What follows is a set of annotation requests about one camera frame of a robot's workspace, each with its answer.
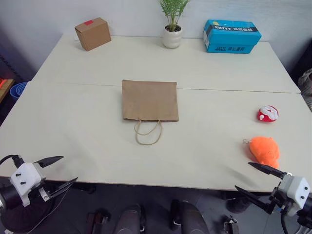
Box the red white plush toy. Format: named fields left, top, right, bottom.
left=257, top=105, right=280, bottom=123

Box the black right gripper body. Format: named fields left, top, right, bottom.
left=269, top=171, right=293, bottom=216

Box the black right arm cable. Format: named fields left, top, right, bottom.
left=279, top=208, right=302, bottom=234

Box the green plant in white pot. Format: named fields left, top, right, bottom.
left=159, top=0, right=191, bottom=49

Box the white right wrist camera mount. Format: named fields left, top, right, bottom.
left=282, top=175, right=312, bottom=217

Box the wooden shelf with orange item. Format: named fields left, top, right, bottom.
left=0, top=77, right=15, bottom=103

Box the brown cardboard box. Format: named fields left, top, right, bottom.
left=74, top=17, right=112, bottom=52

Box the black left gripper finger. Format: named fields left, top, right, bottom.
left=33, top=156, right=64, bottom=168
left=49, top=176, right=79, bottom=199

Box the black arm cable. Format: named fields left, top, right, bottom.
left=0, top=155, right=25, bottom=169
left=279, top=208, right=302, bottom=234

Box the blue plastic bucket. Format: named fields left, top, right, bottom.
left=9, top=82, right=29, bottom=98

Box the blue shoe box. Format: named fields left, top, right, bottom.
left=202, top=19, right=262, bottom=54

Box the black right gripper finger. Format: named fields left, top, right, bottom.
left=234, top=185, right=274, bottom=215
left=248, top=162, right=287, bottom=180

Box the dark bulky rounded shape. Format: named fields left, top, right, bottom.
left=0, top=195, right=56, bottom=234

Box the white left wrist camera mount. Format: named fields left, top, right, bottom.
left=10, top=162, right=47, bottom=208

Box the grey brown fabric bundle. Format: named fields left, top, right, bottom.
left=297, top=68, right=312, bottom=113

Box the brown paper bag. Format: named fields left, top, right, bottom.
left=121, top=79, right=180, bottom=146

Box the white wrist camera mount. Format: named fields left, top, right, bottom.
left=10, top=162, right=47, bottom=208
left=282, top=175, right=312, bottom=217

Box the orange plush toy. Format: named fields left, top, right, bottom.
left=242, top=136, right=281, bottom=169

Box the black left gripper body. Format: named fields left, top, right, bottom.
left=29, top=162, right=53, bottom=203

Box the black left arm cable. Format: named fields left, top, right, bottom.
left=0, top=155, right=25, bottom=169

